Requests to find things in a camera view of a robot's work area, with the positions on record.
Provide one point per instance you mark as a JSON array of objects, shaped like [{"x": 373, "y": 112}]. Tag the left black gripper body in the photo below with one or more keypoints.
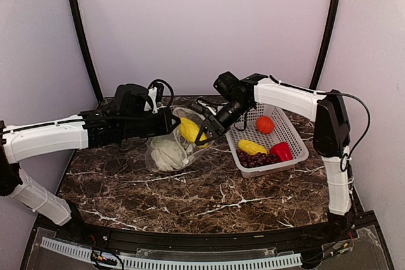
[{"x": 136, "y": 126}]

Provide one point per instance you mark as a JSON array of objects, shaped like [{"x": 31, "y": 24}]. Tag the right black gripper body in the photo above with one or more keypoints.
[{"x": 225, "y": 122}]

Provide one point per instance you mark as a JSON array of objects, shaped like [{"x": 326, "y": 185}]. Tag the yellow corn toy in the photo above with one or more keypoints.
[
  {"x": 251, "y": 148},
  {"x": 188, "y": 130}
]

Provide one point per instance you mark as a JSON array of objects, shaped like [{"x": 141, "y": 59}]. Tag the clear polka dot zip bag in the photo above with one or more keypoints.
[{"x": 193, "y": 151}]

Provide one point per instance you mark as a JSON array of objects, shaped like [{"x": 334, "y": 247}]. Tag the white cauliflower toy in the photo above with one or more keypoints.
[{"x": 168, "y": 155}]

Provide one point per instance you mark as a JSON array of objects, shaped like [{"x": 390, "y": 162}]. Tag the white plastic perforated basket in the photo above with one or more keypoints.
[{"x": 245, "y": 129}]

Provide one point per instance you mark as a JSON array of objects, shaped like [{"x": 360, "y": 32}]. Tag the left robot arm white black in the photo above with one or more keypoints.
[{"x": 86, "y": 130}]

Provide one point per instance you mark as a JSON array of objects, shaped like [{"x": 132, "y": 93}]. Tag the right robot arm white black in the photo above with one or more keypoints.
[{"x": 331, "y": 137}]

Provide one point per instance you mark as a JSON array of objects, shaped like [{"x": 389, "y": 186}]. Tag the orange pumpkin toy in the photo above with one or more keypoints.
[{"x": 265, "y": 125}]

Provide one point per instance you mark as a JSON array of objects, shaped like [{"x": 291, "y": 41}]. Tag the dark red grape bunch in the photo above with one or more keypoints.
[{"x": 257, "y": 160}]

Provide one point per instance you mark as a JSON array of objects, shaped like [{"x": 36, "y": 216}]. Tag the red bell pepper toy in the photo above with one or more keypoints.
[{"x": 282, "y": 151}]

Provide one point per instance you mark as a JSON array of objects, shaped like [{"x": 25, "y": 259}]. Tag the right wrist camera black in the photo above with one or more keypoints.
[{"x": 204, "y": 107}]

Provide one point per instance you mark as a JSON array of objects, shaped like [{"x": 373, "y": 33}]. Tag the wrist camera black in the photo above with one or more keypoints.
[
  {"x": 204, "y": 107},
  {"x": 156, "y": 89}
]

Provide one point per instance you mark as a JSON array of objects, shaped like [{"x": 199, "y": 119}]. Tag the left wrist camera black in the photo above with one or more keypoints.
[{"x": 156, "y": 89}]

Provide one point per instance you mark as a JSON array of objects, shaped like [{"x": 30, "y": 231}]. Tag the black front rail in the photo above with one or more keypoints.
[{"x": 121, "y": 240}]

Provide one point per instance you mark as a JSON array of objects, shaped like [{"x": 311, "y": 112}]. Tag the right black frame post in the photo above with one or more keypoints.
[{"x": 325, "y": 43}]

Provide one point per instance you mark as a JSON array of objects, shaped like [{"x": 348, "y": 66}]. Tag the black frame post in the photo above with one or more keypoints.
[
  {"x": 84, "y": 48},
  {"x": 325, "y": 43}
]

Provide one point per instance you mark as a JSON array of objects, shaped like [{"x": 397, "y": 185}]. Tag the small circuit board with wires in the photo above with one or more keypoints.
[{"x": 104, "y": 260}]

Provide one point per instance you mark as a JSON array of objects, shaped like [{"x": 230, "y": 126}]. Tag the white slotted cable duct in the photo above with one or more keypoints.
[{"x": 163, "y": 259}]

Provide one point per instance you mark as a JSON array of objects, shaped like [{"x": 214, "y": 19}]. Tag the left black frame post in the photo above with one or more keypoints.
[{"x": 84, "y": 48}]

